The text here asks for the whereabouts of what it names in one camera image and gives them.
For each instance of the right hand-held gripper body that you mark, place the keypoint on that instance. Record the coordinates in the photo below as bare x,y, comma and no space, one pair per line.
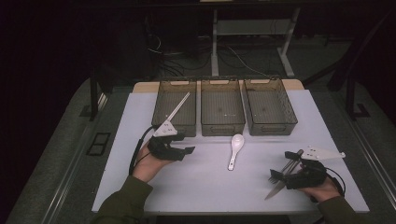
311,177

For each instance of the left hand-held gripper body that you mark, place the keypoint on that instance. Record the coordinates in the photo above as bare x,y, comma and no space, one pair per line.
165,151

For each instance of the dark translucent plastic bin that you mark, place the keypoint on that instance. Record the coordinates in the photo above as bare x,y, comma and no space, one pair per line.
222,112
269,109
183,124

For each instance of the metal table knife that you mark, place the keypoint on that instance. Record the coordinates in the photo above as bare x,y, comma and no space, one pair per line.
275,191

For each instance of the white chopstick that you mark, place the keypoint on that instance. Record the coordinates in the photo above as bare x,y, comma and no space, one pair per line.
177,109
180,105

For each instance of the white ceramic spoon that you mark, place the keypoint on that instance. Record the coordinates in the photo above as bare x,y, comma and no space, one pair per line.
237,143

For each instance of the person's right hand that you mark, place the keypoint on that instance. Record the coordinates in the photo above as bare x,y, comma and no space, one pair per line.
323,192

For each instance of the person's left hand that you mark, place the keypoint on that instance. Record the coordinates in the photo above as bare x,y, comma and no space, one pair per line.
146,166

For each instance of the white table cover sheet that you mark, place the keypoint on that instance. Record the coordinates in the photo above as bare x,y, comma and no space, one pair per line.
202,183

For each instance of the black floor socket box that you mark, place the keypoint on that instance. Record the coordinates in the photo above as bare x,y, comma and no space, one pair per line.
98,143

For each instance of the black metal stand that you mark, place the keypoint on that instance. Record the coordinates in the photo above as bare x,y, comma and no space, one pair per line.
350,93

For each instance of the metal floor rail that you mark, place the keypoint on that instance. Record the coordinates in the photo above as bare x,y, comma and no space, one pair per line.
67,183
373,155

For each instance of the white metal desk frame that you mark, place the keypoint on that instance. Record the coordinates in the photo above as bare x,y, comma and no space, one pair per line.
214,56

